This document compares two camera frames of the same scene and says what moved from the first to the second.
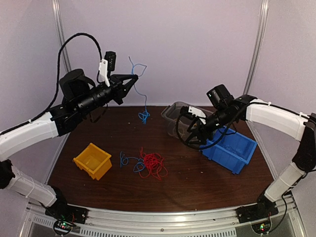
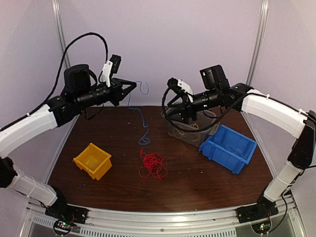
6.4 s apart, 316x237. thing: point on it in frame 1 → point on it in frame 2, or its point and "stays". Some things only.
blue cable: [231, 148] stays
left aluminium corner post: [61, 35] stays
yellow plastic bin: [93, 160] stays
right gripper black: [198, 131] → [186, 103]
